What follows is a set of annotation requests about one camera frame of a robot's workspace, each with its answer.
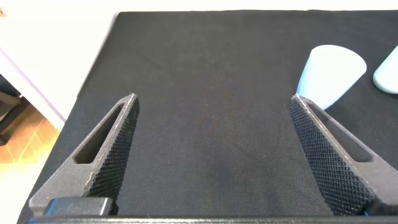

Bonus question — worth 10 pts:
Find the black tablecloth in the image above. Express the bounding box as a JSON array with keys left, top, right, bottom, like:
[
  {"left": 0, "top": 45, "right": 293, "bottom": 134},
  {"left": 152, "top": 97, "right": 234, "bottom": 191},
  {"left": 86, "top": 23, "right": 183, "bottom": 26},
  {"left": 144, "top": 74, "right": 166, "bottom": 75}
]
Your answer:
[{"left": 17, "top": 9, "right": 398, "bottom": 222}]

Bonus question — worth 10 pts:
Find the teal plastic cup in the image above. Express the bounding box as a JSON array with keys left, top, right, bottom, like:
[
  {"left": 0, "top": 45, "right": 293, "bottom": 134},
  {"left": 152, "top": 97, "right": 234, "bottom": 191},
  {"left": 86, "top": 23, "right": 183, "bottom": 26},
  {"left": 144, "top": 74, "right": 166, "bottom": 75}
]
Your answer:
[{"left": 373, "top": 45, "right": 398, "bottom": 95}]

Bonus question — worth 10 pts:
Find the white wall base trim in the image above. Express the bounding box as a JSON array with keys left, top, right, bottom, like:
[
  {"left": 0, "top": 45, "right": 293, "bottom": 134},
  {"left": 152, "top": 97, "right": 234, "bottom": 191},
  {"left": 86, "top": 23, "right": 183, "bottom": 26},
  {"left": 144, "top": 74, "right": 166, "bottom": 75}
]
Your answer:
[{"left": 0, "top": 46, "right": 67, "bottom": 131}]

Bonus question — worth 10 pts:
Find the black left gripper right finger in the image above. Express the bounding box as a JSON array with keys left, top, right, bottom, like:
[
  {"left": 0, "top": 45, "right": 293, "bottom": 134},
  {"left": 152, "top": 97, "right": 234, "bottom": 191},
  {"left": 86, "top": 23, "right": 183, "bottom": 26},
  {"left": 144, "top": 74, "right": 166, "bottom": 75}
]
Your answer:
[{"left": 288, "top": 94, "right": 398, "bottom": 217}]

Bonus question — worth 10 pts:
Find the black furniture leg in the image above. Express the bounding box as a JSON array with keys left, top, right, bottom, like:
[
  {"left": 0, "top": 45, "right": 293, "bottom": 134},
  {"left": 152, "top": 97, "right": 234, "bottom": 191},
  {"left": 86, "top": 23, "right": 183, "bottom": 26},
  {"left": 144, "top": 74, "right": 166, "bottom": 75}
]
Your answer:
[{"left": 0, "top": 74, "right": 30, "bottom": 147}]

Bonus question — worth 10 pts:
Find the light blue plastic cup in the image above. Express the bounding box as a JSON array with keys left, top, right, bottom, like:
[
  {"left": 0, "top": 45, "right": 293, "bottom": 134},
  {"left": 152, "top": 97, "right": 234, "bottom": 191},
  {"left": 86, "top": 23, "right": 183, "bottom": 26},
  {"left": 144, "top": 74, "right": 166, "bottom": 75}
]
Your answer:
[{"left": 295, "top": 44, "right": 368, "bottom": 111}]

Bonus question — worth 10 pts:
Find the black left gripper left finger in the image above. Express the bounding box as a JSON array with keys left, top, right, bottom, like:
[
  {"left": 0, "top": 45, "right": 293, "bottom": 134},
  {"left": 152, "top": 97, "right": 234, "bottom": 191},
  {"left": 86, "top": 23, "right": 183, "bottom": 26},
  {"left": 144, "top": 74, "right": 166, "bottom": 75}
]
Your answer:
[{"left": 29, "top": 93, "right": 140, "bottom": 217}]

